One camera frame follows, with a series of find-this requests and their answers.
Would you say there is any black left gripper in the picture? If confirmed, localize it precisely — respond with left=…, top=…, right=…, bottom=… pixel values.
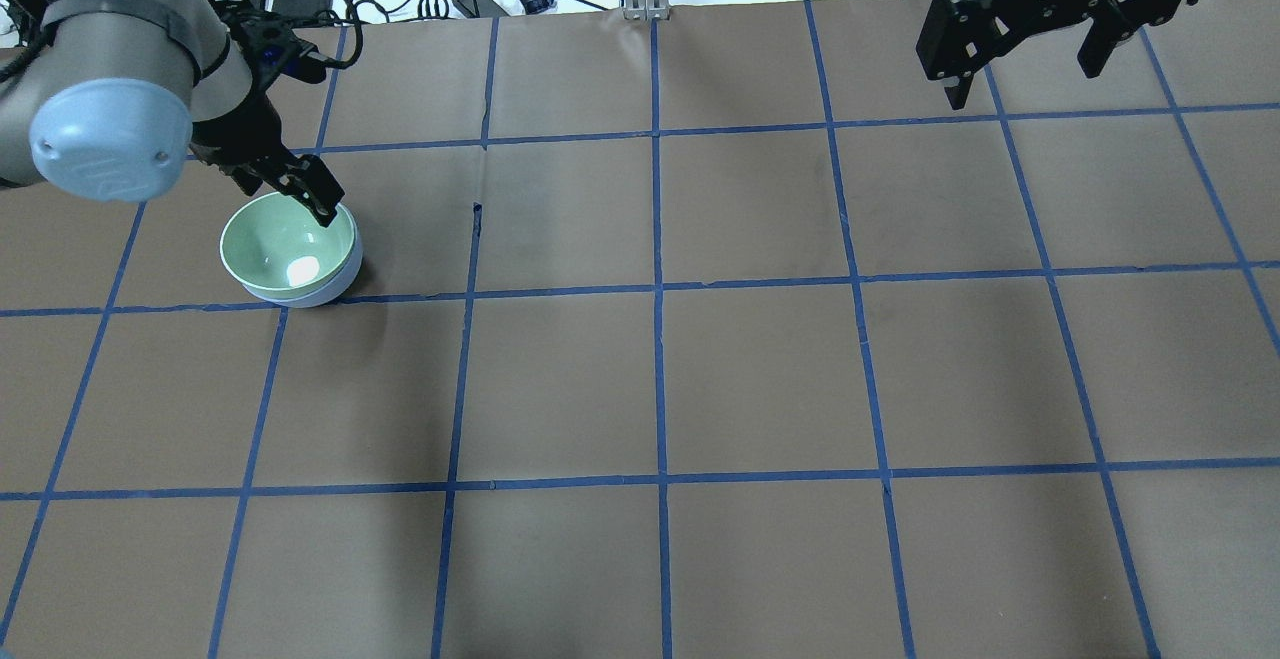
left=189, top=91, right=346, bottom=229

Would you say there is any black power adapter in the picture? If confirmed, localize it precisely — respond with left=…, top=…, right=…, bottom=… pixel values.
left=451, top=0, right=509, bottom=18

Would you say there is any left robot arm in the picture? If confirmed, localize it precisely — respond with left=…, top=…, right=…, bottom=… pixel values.
left=1, top=0, right=344, bottom=226

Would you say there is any blue bowl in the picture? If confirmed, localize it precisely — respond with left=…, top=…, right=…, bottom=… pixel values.
left=241, top=232, right=365, bottom=308

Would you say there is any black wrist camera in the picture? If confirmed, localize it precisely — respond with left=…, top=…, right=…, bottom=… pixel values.
left=219, top=3, right=329, bottom=93

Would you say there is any green bowl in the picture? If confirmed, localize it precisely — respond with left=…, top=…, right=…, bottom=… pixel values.
left=219, top=193, right=358, bottom=296

